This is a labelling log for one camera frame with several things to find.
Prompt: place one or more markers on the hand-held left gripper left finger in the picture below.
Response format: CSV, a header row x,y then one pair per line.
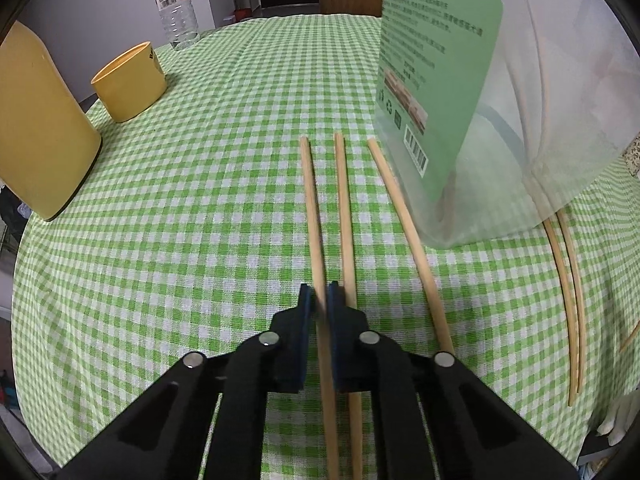
x,y
300,355

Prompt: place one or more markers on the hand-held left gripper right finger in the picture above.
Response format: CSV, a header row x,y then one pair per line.
x,y
339,355

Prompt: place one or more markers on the wooden chopstick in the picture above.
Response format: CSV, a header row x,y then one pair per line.
x,y
575,285
312,210
344,210
405,215
631,336
562,285

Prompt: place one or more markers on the clear plastic container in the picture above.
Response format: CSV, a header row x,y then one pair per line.
x,y
435,60

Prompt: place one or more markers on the person's right hand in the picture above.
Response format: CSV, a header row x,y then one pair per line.
x,y
620,420

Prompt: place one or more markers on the green checked tablecloth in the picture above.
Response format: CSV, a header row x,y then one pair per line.
x,y
200,210

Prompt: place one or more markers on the speckled vase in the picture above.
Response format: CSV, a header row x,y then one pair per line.
x,y
634,157

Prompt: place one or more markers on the yellow cup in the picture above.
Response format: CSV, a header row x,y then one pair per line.
x,y
130,85

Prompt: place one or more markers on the yellow thermos jug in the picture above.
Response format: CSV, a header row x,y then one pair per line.
x,y
40,125

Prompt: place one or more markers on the clear water bottle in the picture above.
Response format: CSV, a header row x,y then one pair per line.
x,y
175,5

